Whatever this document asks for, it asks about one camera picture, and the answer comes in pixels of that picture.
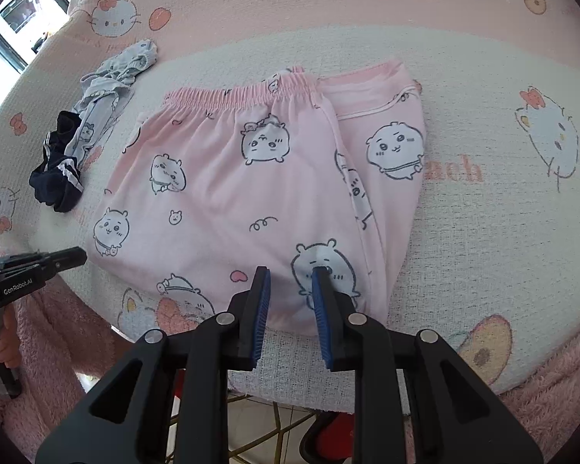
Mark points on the light blue printed garment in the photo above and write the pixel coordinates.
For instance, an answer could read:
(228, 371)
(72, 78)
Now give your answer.
(101, 111)

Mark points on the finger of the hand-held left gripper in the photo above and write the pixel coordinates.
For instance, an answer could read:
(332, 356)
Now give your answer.
(67, 258)

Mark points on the navy striped garment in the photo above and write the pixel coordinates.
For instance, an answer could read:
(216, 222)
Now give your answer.
(58, 183)

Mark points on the pink printed pants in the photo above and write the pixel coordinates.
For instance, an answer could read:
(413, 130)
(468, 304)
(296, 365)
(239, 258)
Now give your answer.
(222, 179)

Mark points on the person's left hand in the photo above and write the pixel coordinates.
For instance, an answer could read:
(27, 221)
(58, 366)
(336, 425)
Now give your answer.
(9, 348)

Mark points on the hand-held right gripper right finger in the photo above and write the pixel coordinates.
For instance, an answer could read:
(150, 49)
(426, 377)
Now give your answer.
(321, 319)

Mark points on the pink and white printed blanket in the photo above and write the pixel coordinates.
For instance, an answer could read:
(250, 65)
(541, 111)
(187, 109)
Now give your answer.
(488, 251)

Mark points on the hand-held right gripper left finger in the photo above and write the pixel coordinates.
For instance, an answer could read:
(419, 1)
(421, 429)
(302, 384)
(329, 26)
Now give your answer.
(261, 319)

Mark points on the red slipper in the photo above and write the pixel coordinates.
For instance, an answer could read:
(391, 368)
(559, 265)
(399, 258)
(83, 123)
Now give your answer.
(338, 437)

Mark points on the dark window frame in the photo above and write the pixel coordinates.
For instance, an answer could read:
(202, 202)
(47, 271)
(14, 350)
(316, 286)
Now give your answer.
(9, 51)

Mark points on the person's pink fluffy robe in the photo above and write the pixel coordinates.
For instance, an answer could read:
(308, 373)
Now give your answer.
(551, 396)

